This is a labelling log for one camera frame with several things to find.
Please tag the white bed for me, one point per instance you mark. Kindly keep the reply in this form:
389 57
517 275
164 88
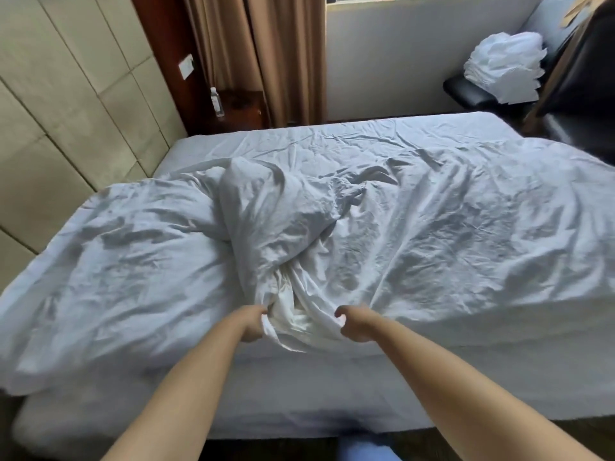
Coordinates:
336 129

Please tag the person's left hand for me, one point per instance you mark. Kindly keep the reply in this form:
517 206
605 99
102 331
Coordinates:
252 324

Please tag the white wall socket panel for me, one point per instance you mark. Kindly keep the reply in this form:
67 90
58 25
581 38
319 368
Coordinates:
186 67

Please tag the black office chair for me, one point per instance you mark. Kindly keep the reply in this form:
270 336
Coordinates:
456 88
586 91

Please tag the white duvet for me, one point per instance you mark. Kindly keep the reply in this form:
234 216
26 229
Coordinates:
432 235

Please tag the beige curtain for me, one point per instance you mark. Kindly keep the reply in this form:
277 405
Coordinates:
278 52

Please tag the white bedding bundle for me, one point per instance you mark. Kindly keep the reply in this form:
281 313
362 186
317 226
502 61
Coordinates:
504 67

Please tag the person's left forearm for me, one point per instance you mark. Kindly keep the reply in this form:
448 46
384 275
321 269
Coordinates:
182 403

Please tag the person's blue jeans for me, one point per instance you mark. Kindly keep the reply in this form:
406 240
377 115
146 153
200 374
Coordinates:
367 448

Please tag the person's right forearm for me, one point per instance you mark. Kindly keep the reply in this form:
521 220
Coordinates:
471 398

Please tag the clear water bottle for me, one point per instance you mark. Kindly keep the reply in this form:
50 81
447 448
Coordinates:
217 103

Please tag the beige padded headboard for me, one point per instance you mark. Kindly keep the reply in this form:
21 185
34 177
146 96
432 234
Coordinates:
48 91

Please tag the wooden nightstand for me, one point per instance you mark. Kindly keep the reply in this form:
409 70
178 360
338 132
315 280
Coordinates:
242 107

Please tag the person's right hand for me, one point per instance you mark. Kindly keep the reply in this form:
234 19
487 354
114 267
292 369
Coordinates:
360 324

